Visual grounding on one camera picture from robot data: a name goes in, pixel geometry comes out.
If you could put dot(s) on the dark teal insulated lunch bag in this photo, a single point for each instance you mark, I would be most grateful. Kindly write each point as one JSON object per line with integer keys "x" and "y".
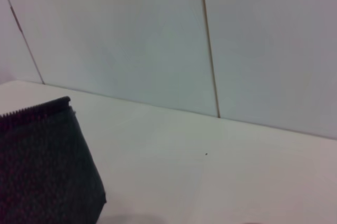
{"x": 39, "y": 168}

